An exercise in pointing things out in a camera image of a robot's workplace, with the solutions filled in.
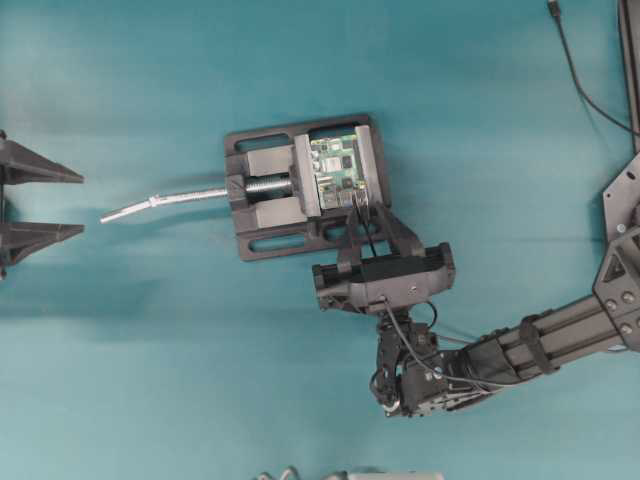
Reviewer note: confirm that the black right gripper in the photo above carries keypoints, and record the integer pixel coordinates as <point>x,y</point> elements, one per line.
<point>409,276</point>

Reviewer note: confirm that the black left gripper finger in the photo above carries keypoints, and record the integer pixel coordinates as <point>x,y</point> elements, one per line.
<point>20,165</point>
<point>21,239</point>

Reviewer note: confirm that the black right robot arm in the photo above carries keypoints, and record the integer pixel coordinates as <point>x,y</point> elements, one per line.
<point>414,376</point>

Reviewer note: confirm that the green single-board computer PCB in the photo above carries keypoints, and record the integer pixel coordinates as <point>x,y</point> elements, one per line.
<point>338,173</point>

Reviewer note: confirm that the black bench vise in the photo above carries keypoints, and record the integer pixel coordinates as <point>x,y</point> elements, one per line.
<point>287,222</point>

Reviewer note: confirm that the silver threaded vise screw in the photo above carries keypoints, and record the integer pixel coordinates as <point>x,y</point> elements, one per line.
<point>266,184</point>

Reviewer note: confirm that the grey device at bottom edge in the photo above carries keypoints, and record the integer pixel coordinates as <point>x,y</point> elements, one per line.
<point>291,470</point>

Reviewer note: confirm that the black aluminium frame rail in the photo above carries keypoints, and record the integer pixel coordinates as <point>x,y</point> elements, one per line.
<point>628,19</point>

